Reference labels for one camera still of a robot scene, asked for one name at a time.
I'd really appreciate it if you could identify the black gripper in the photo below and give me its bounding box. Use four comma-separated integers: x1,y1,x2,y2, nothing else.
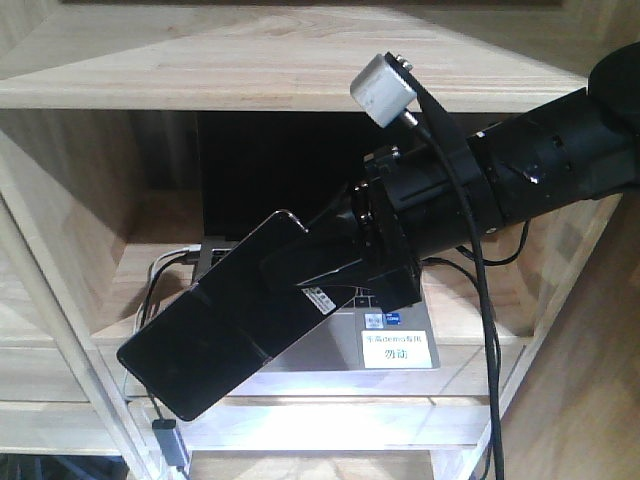
259,147,470,311

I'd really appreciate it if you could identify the black smartphone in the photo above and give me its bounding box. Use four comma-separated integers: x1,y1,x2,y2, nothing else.
116,210,355,421

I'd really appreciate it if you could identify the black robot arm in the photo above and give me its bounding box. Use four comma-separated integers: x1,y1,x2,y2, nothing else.
261,44,639,311

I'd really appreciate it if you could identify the silver laptop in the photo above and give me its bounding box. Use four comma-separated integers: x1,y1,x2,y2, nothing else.
194,111,440,373

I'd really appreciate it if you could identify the wooden shelf unit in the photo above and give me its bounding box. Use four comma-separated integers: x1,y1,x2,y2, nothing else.
1,1,639,479

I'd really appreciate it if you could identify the grey usb adapter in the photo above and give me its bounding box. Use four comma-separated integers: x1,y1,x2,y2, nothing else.
151,418,190,470

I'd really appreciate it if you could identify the black camera cable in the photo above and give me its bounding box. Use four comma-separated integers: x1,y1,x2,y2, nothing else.
399,59,532,480

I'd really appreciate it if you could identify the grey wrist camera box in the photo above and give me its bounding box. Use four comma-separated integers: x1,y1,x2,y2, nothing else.
350,52,417,128

